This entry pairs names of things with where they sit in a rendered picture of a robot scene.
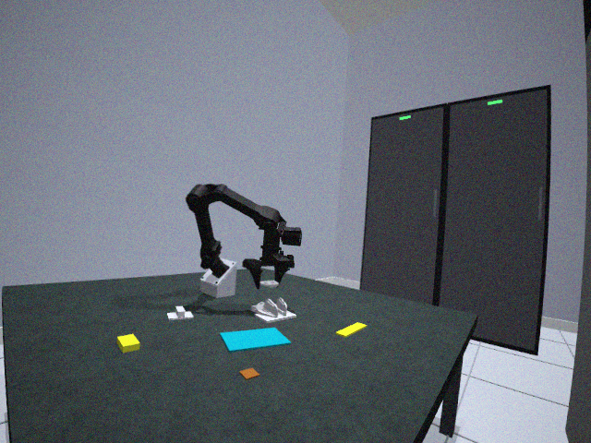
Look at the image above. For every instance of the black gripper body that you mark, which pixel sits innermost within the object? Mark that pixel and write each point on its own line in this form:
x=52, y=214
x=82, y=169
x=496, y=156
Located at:
x=267, y=249

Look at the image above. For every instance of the small orange flat square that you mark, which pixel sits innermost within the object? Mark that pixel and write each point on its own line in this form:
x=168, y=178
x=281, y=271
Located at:
x=249, y=374

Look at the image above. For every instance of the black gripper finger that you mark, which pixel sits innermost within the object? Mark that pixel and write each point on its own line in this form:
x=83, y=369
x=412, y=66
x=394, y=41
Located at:
x=256, y=276
x=278, y=274

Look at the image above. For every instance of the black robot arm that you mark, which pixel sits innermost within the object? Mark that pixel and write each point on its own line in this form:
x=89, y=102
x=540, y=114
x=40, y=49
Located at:
x=267, y=219

